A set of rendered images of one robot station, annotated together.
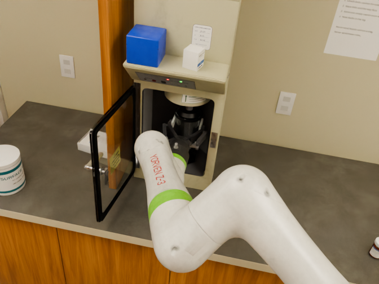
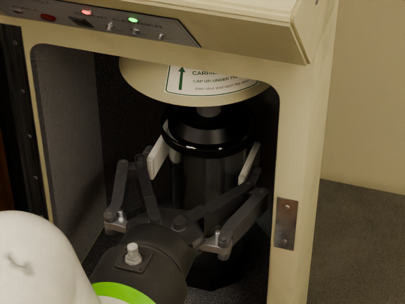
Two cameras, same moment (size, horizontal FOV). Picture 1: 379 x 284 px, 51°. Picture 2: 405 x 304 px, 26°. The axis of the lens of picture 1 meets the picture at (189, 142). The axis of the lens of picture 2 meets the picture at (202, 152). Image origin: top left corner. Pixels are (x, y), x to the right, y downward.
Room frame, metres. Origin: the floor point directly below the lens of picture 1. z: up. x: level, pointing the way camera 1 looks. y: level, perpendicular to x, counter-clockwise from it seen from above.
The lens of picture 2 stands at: (0.51, -0.13, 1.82)
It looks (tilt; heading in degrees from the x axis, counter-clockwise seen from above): 38 degrees down; 11
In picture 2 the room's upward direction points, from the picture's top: straight up
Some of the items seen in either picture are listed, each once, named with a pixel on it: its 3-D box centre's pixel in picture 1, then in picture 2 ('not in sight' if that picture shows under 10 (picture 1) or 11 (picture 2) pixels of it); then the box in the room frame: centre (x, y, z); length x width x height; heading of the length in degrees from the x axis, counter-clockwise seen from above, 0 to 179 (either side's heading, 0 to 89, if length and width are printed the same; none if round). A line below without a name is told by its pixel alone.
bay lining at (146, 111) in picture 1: (181, 117); (191, 136); (1.33, 0.04, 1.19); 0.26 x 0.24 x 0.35; 83
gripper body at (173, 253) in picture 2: (179, 145); (161, 243); (1.14, 0.03, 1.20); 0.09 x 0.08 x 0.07; 173
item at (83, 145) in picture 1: (100, 143); not in sight; (1.39, 0.39, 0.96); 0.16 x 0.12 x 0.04; 74
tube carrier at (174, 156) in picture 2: (186, 134); (208, 192); (1.29, 0.01, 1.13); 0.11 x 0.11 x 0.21
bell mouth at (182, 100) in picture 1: (188, 87); (200, 38); (1.30, 0.02, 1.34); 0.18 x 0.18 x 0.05
